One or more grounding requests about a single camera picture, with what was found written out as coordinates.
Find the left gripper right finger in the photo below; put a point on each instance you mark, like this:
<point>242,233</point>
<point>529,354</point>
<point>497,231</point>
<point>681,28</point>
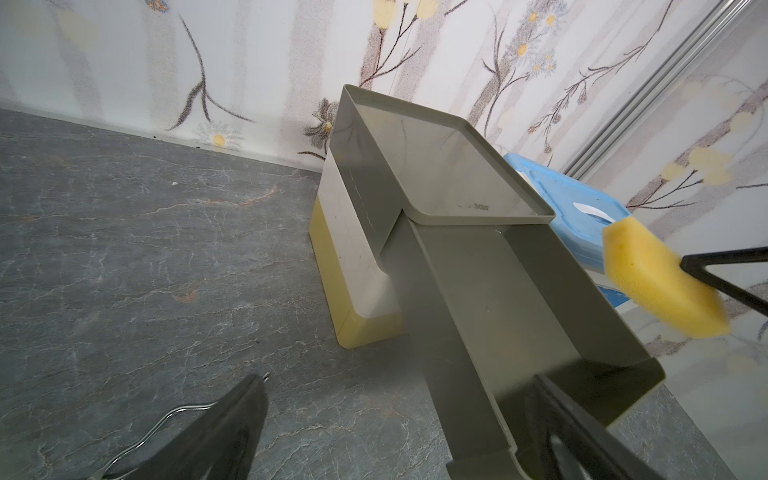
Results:
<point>570,444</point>

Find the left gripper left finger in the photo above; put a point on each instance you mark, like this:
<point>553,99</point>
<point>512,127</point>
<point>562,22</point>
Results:
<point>204,435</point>

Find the yellow sponge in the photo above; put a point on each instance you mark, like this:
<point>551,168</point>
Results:
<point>649,273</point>

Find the olive top drawer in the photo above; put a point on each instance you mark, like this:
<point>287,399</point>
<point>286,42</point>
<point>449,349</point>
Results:
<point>491,307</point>

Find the blue lidded storage box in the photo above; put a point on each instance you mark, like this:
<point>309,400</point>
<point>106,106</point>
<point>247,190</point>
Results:
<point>581,215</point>

